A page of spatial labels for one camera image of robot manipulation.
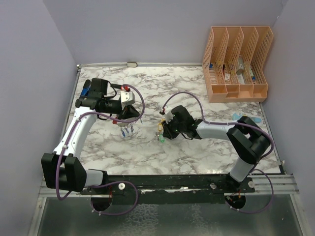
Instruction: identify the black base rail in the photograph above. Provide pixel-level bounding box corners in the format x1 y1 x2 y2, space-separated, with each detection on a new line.
81 174 255 205

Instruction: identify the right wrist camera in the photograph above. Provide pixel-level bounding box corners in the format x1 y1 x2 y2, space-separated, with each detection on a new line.
160 110 174 124

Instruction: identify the light blue packaged item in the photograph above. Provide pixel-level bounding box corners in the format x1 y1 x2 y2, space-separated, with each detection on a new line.
232 112 263 123

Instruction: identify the yellow tag key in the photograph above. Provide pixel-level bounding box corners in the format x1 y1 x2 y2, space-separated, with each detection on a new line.
157 118 165 133

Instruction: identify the peach plastic file organizer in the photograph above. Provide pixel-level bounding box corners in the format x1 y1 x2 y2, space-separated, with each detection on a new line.
202 26 273 103

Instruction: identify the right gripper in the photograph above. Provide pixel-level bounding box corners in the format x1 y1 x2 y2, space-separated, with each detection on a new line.
161 116 186 140

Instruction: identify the green tag key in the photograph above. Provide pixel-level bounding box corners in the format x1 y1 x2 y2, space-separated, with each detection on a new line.
156 132 165 143

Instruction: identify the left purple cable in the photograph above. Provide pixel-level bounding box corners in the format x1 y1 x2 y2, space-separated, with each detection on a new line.
55 84 146 216

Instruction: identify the orange black highlighter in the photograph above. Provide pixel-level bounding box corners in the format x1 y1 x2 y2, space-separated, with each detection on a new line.
111 84 124 89

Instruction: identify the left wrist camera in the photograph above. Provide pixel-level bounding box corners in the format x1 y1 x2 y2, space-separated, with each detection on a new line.
121 91 135 106

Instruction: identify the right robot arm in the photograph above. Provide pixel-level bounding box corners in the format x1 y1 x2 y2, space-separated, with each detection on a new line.
160 105 272 192

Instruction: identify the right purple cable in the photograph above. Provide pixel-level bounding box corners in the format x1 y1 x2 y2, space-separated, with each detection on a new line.
162 91 275 214

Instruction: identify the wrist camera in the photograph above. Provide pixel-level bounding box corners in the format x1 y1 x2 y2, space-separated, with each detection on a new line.
160 110 174 124
121 91 135 106

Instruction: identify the white table edge clip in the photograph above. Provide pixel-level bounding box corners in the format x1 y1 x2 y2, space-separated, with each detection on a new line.
126 62 138 68

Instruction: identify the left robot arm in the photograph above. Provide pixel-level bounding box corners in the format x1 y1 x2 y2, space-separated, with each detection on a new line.
41 78 143 194

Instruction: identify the purple cable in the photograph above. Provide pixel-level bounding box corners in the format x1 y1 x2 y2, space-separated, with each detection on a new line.
55 84 146 216
162 91 275 214

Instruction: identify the blue stapler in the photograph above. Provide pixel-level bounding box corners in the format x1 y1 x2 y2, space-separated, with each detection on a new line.
80 79 92 96

